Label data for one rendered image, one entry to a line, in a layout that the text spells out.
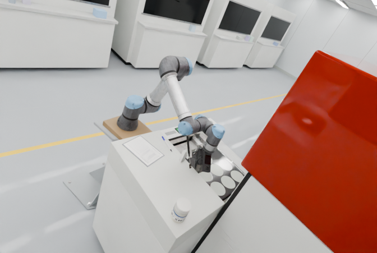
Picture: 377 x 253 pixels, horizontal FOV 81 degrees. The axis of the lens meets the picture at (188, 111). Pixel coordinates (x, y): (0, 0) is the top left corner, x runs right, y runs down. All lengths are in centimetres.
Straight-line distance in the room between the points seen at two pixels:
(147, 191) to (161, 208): 11
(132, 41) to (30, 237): 339
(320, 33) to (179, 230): 881
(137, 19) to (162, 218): 372
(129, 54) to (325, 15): 701
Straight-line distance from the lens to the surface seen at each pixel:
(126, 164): 125
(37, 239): 212
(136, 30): 443
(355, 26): 921
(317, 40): 939
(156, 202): 114
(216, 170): 153
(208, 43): 588
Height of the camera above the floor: 188
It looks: 30 degrees down
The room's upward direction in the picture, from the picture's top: 23 degrees clockwise
